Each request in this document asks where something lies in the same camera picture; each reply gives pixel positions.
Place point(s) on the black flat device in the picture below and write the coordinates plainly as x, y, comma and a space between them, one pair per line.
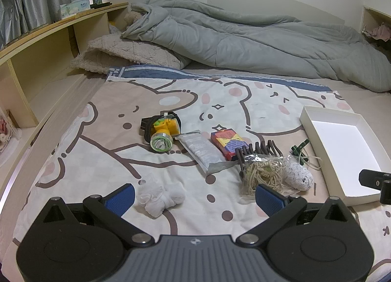
100, 5

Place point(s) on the clear packet with red print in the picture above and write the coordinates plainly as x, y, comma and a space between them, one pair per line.
6, 135

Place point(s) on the silver foil packet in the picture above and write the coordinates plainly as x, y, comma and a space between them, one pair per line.
198, 147

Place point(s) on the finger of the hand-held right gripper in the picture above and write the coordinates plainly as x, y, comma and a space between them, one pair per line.
371, 179

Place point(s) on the bundle of dark clips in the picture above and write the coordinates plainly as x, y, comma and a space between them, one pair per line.
262, 147

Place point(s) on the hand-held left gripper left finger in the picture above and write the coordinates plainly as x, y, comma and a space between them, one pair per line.
120, 198

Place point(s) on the wooden clothes shelf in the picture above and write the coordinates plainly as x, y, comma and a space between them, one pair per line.
371, 16

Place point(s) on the wooden bedside shelf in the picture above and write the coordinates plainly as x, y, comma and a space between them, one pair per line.
18, 80

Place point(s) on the bear printed blanket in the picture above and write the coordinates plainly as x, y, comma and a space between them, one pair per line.
107, 135

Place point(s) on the colourful card box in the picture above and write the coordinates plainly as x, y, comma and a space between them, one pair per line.
227, 143

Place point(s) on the white cardboard box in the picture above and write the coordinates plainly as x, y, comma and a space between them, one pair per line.
345, 147

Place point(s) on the grey duvet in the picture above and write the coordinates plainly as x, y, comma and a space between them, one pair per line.
244, 44

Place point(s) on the beige fluffy pillow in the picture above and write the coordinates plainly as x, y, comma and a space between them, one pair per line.
122, 53

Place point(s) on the tissue pack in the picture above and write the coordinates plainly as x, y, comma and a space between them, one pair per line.
73, 9

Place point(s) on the yellow headlamp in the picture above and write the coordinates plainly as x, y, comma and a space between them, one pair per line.
163, 135

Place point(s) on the green clips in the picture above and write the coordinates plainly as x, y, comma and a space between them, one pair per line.
297, 149

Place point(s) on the beige plush toy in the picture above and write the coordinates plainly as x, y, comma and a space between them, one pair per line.
131, 18

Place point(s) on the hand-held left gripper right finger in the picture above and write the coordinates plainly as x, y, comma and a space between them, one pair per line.
268, 200

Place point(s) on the white lace cloth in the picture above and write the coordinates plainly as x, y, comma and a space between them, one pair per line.
296, 175

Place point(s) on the pink clothes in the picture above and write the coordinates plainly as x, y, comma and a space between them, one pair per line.
381, 31

